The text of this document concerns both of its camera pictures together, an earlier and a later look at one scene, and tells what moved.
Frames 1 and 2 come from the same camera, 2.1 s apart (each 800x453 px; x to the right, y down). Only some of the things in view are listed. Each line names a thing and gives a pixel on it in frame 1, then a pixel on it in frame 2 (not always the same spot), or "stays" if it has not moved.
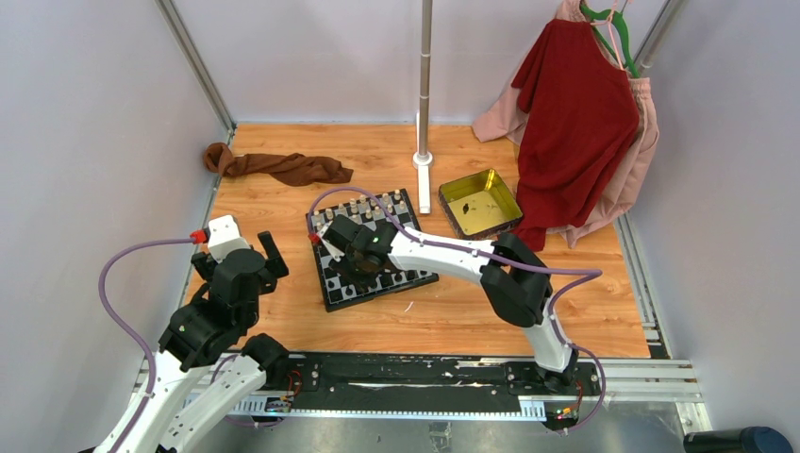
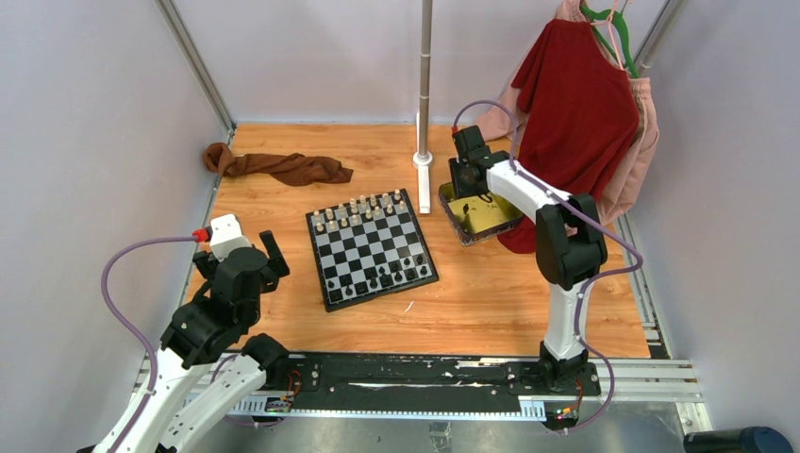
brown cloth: (292, 169) stays
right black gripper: (366, 276) to (462, 191)
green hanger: (593, 17) stays
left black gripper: (275, 266) stays
